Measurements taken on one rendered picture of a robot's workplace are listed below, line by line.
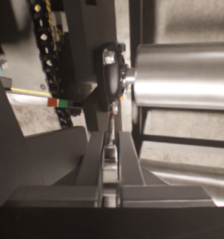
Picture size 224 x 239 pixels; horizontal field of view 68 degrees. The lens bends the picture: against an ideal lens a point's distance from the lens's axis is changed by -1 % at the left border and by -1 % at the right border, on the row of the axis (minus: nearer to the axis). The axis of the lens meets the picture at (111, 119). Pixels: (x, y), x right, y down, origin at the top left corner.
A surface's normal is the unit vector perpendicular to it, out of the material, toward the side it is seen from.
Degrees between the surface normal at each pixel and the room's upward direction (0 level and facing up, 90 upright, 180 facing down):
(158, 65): 37
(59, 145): 90
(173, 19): 0
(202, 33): 0
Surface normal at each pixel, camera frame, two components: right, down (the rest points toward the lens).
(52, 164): 0.96, 0.07
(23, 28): -0.25, 0.52
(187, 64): -0.25, -0.09
